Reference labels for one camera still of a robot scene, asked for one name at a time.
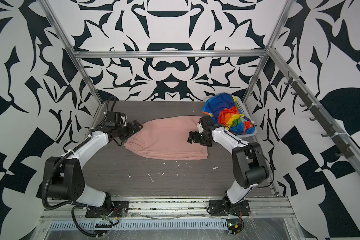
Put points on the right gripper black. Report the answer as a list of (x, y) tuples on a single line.
[(191, 135)]

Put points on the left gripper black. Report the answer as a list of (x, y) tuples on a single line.
[(133, 130)]

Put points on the pink shorts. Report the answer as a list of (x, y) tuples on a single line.
[(167, 139)]

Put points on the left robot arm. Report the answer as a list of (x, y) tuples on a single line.
[(64, 182)]

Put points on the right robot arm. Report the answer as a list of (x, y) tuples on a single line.
[(250, 167)]

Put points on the rainbow coloured shorts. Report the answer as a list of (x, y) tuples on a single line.
[(216, 104)]

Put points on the white plastic basket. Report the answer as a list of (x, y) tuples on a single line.
[(236, 121)]

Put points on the small electronics board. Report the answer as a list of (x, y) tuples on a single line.
[(235, 228)]

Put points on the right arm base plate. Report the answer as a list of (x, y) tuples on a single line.
[(219, 208)]

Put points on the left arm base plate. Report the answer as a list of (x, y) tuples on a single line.
[(115, 209)]

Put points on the white slotted cable duct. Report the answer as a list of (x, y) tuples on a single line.
[(176, 224)]

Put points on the black hook rail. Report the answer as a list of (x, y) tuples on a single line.
[(321, 115)]

